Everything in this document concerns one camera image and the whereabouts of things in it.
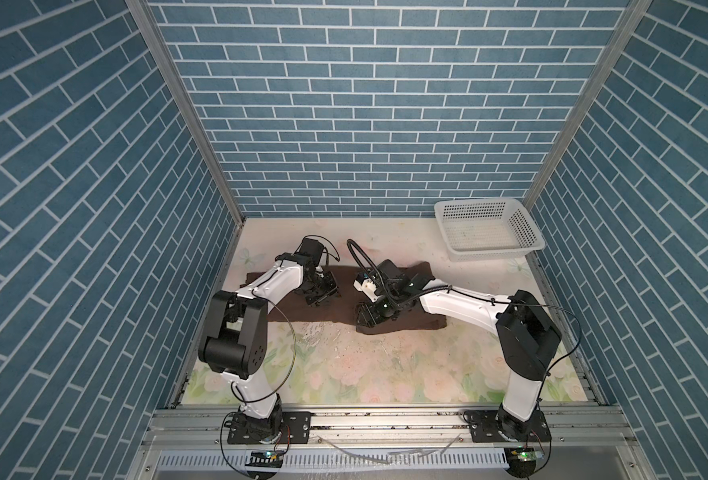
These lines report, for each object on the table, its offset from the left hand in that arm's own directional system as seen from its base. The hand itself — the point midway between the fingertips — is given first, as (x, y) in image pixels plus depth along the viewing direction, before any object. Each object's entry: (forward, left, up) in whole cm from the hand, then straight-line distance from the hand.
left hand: (340, 294), depth 91 cm
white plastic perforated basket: (+33, -57, -6) cm, 67 cm away
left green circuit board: (-40, +17, -10) cm, 45 cm away
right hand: (-8, -6, +1) cm, 10 cm away
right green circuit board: (-42, -45, -8) cm, 62 cm away
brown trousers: (-3, -1, -1) cm, 4 cm away
